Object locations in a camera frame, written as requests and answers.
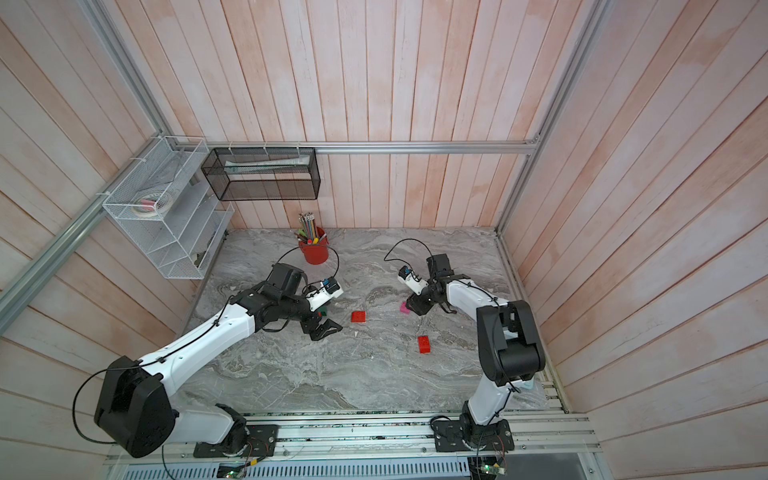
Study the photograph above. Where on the black mesh basket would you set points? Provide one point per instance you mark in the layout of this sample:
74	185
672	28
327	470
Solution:
262	173

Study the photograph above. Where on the aluminium rail front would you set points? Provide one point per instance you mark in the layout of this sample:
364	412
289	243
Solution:
419	434

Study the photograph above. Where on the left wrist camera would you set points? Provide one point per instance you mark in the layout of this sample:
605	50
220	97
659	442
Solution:
328	290

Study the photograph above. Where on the pens in cup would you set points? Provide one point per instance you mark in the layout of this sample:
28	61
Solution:
309	232

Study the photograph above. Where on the tape roll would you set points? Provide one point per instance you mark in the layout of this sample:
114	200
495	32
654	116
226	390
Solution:
150	205

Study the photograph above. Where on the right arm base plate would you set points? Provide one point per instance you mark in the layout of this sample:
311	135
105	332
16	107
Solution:
463	435

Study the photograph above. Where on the red lego brick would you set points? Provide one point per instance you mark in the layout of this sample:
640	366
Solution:
358	316
424	345

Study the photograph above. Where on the red pen cup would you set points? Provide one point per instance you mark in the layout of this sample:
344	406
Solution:
315	250

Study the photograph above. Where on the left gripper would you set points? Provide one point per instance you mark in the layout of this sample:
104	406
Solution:
321	331

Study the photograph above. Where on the white wire shelf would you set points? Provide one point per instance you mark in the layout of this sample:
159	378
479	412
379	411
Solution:
182	242

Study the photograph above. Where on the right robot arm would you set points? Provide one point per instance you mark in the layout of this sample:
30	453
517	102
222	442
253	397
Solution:
509	349

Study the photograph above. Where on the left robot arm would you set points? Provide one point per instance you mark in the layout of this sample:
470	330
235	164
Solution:
134	406

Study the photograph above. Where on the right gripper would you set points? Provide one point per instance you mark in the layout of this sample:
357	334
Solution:
417	304

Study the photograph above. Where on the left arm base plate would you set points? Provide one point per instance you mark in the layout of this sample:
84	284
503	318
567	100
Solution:
253	441

